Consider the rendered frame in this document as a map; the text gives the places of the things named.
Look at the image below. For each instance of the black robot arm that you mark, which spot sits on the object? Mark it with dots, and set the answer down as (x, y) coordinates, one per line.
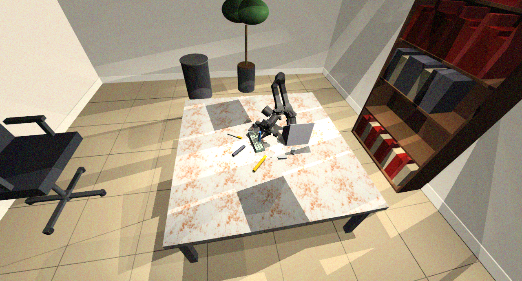
(279, 108)

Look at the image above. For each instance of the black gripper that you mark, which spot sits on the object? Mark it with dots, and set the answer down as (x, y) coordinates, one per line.
(268, 130)

